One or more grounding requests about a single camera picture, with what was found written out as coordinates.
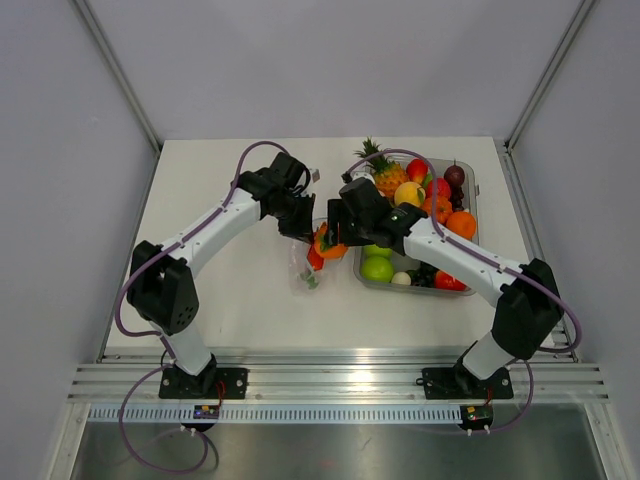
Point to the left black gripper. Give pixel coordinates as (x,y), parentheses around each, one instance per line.
(303,228)

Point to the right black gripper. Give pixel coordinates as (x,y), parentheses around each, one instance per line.
(337,212)

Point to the orange carrot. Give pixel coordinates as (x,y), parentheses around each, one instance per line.
(314,259)

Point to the green apple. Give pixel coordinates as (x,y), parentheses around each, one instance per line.
(377,269)
(374,250)

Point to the clear zip top bag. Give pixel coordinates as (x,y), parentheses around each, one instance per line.
(309,270)

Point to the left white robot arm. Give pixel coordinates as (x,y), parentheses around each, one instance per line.
(162,283)

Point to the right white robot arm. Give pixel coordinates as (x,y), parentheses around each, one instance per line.
(525,296)

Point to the clear plastic food bin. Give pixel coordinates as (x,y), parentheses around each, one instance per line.
(403,263)

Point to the purple grape bunch top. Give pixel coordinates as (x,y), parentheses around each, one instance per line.
(456,198)

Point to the pineapple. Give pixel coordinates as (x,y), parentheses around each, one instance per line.
(388,175)

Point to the green apple front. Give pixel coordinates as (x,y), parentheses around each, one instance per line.
(377,269)

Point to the yellow peach with leaf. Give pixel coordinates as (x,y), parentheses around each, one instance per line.
(409,192)

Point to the red apple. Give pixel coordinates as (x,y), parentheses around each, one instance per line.
(417,171)

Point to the white egg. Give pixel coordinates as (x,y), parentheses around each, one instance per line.
(401,278)

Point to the orange mini pumpkin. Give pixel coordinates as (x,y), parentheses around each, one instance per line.
(439,206)

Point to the red pomegranate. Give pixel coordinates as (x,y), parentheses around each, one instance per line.
(439,188)

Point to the dark grape bunch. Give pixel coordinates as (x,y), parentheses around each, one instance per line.
(423,275)

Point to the purple passion fruit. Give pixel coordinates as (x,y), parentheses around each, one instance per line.
(455,175)

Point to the large orange fruit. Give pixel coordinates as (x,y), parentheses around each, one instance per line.
(463,224)

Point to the red tomato with leaves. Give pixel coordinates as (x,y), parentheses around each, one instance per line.
(444,281)

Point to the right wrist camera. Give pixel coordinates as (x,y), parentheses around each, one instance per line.
(349,177)

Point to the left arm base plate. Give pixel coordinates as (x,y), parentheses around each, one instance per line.
(222,382)

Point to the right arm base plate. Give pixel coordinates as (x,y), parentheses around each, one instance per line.
(451,383)

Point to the left aluminium frame post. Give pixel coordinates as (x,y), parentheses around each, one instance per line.
(98,35)

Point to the aluminium frame post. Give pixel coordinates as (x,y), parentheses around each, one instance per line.
(563,48)
(98,35)

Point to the aluminium mounting rail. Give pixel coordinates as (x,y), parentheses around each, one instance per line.
(340,376)

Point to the white slotted cable duct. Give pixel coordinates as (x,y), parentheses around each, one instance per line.
(277,414)

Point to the right aluminium frame post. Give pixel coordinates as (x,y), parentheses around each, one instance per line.
(563,48)

